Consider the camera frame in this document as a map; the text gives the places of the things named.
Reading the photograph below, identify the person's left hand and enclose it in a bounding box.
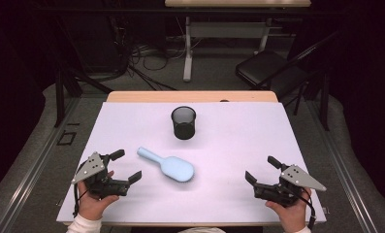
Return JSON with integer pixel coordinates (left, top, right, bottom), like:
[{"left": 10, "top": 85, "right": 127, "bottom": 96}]
[{"left": 77, "top": 180, "right": 120, "bottom": 221}]

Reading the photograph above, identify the bundle of black floor cables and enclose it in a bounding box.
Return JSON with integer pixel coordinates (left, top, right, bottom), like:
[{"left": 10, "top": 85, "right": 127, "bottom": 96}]
[{"left": 109, "top": 16, "right": 178, "bottom": 91}]

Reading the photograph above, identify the black metal stand post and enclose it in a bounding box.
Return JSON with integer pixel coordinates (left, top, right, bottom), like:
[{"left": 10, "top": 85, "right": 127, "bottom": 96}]
[
  {"left": 319, "top": 71, "right": 331, "bottom": 132},
  {"left": 52, "top": 67, "right": 113, "bottom": 129}
]

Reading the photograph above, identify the metal floor rail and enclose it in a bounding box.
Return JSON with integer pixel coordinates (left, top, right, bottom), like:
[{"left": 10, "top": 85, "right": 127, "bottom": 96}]
[
  {"left": 0, "top": 96, "right": 82, "bottom": 233},
  {"left": 307, "top": 100, "right": 380, "bottom": 233}
]

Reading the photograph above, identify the black folding chair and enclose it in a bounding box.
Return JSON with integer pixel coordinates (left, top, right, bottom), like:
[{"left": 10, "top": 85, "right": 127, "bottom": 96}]
[{"left": 235, "top": 30, "right": 339, "bottom": 116}]

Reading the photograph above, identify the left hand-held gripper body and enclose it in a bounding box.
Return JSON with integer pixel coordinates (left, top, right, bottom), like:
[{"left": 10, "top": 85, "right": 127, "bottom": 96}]
[{"left": 71, "top": 150, "right": 130, "bottom": 199}]

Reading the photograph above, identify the person's right hand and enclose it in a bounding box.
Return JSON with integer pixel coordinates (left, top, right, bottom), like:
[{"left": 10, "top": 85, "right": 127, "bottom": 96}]
[{"left": 265, "top": 186, "right": 312, "bottom": 233}]

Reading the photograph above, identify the white desk with metal legs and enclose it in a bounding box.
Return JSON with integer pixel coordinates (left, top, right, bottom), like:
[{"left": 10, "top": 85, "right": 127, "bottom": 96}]
[{"left": 164, "top": 0, "right": 312, "bottom": 83}]

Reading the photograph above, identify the black mesh pen cup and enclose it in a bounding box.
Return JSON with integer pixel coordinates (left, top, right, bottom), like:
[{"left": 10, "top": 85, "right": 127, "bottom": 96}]
[{"left": 171, "top": 106, "right": 197, "bottom": 141}]

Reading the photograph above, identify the white table cover sheet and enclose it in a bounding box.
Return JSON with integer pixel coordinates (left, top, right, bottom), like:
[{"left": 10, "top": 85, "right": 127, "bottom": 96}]
[{"left": 55, "top": 101, "right": 328, "bottom": 224}]

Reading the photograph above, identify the person's white clothing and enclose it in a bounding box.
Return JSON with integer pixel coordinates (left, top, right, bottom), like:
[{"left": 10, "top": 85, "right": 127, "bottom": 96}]
[{"left": 176, "top": 226, "right": 227, "bottom": 233}]

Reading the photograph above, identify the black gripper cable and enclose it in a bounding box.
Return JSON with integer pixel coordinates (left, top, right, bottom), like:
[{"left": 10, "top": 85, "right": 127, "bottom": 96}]
[
  {"left": 72, "top": 159, "right": 87, "bottom": 218},
  {"left": 288, "top": 188, "right": 317, "bottom": 231}
]

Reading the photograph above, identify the dark curtain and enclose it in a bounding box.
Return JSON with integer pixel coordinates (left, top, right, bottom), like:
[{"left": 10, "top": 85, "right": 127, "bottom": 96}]
[
  {"left": 0, "top": 0, "right": 57, "bottom": 202},
  {"left": 329, "top": 0, "right": 385, "bottom": 212}
]

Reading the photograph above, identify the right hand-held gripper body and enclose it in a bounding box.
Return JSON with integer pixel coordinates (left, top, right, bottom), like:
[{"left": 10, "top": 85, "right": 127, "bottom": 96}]
[{"left": 253, "top": 164, "right": 328, "bottom": 208}]

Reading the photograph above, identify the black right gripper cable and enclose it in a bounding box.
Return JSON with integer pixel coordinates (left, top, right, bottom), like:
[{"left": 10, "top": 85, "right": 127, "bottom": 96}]
[{"left": 288, "top": 188, "right": 317, "bottom": 231}]

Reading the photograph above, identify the light blue hairbrush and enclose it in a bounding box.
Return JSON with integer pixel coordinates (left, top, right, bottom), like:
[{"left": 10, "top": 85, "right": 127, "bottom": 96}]
[{"left": 137, "top": 146, "right": 196, "bottom": 183}]

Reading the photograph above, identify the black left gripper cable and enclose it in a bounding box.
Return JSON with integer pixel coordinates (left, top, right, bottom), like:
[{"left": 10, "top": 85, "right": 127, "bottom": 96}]
[{"left": 72, "top": 159, "right": 87, "bottom": 218}]

